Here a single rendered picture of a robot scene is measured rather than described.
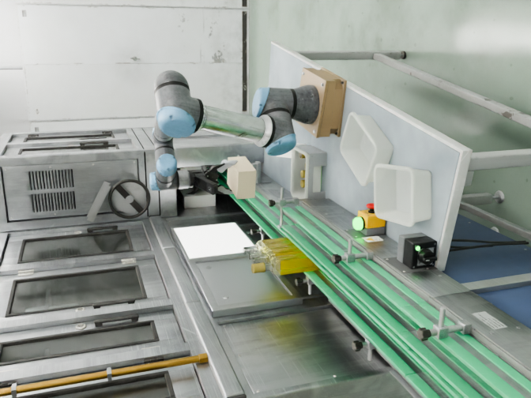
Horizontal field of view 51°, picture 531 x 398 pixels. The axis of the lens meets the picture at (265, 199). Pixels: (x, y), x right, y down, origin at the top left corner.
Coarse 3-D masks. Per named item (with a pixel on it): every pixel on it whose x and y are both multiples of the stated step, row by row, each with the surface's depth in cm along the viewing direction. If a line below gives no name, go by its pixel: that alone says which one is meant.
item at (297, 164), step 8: (296, 152) 241; (304, 152) 227; (296, 160) 242; (304, 160) 243; (296, 168) 243; (304, 168) 244; (296, 176) 244; (296, 184) 245; (296, 192) 245; (304, 192) 245
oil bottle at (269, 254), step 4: (284, 248) 208; (288, 248) 208; (292, 248) 208; (296, 248) 208; (268, 252) 205; (272, 252) 204; (276, 252) 204; (280, 252) 204; (284, 252) 204; (288, 252) 204; (292, 252) 205; (296, 252) 205; (300, 252) 206; (268, 256) 203; (272, 256) 202; (268, 260) 203
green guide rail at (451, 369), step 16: (288, 224) 224; (304, 240) 207; (320, 256) 193; (336, 272) 179; (352, 272) 180; (352, 288) 168; (368, 288) 169; (368, 304) 159; (384, 304) 159; (384, 320) 150; (400, 320) 151; (400, 336) 143; (416, 336) 143; (416, 352) 136; (432, 352) 135; (448, 352) 135; (448, 368) 129; (464, 368) 129; (464, 384) 123; (480, 384) 123
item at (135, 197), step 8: (120, 184) 281; (128, 184) 286; (136, 184) 288; (144, 184) 285; (112, 192) 281; (120, 192) 282; (128, 192) 287; (136, 192) 289; (144, 192) 290; (112, 200) 286; (120, 200) 287; (128, 200) 284; (136, 200) 290; (144, 200) 291; (112, 208) 283; (120, 208) 288; (128, 208) 290; (136, 208) 287; (144, 208) 288; (120, 216) 285; (128, 216) 287; (136, 216) 288
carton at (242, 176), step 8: (240, 160) 230; (248, 160) 231; (232, 168) 227; (240, 168) 223; (248, 168) 223; (232, 176) 228; (240, 176) 221; (248, 176) 222; (232, 184) 229; (240, 184) 222; (248, 184) 223; (232, 192) 230; (240, 192) 224; (248, 192) 225
